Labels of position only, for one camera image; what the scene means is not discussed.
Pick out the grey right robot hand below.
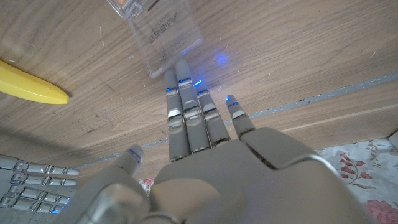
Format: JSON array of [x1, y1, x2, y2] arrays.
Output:
[[0, 154, 80, 215]]

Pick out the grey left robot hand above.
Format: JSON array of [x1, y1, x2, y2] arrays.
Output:
[[51, 58, 377, 224]]

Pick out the clear eyeshadow palette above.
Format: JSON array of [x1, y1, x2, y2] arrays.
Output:
[[107, 0, 203, 79]]

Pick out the yellow toy banana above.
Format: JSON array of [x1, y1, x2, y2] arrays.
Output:
[[0, 59, 70, 105]]

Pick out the floral backdrop cloth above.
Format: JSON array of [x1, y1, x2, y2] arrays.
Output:
[[139, 138, 398, 224]]

